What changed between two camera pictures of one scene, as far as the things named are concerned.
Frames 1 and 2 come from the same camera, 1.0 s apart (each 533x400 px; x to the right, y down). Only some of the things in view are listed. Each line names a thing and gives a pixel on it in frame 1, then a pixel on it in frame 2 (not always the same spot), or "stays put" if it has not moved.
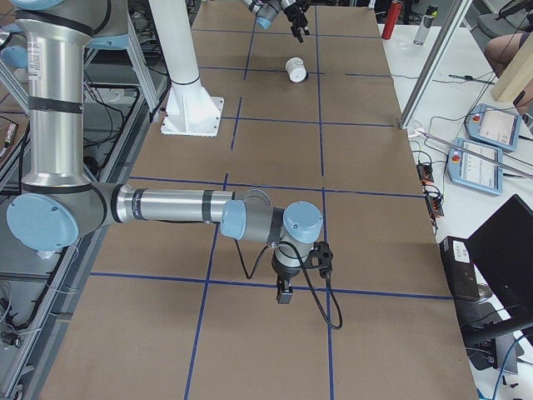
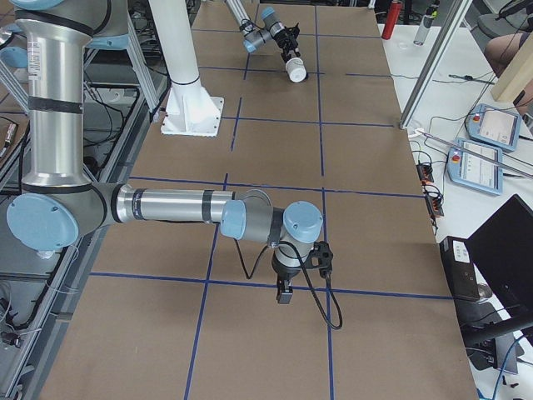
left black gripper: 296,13 to 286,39
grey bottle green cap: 425,24 stays put
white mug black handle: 296,69 stays put
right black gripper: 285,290 stays put
